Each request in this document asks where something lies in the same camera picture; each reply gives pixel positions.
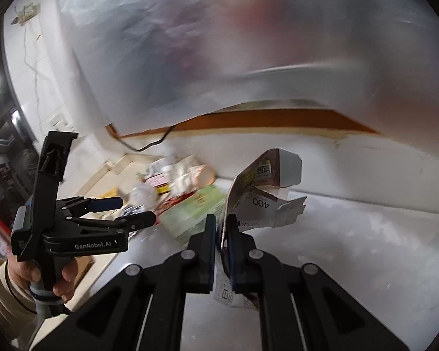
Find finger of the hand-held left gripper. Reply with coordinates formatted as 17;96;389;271
74;211;157;233
61;196;124;215

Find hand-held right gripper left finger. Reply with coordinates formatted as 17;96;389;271
29;214;217;351

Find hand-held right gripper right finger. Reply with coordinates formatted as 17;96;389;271
225;215;410;351

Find clear plastic bottle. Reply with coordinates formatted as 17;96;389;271
130;184;159;213

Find red snack packet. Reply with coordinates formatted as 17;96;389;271
145;175;173;195

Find brown white carton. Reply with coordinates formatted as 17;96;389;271
214;148;308;309

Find person's left forearm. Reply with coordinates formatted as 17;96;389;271
0;257;39;341

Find person's left hand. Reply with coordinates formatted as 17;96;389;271
7;259;80;302

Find green flat box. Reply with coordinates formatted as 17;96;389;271
158;185;228;242

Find beige round packet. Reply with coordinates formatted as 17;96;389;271
188;164;217;188

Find translucent plastic sheet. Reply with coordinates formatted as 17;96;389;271
56;0;439;140

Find black window cable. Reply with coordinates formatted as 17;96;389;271
108;124;177;153

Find white wall switch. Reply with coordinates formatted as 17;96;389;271
49;113;76;131

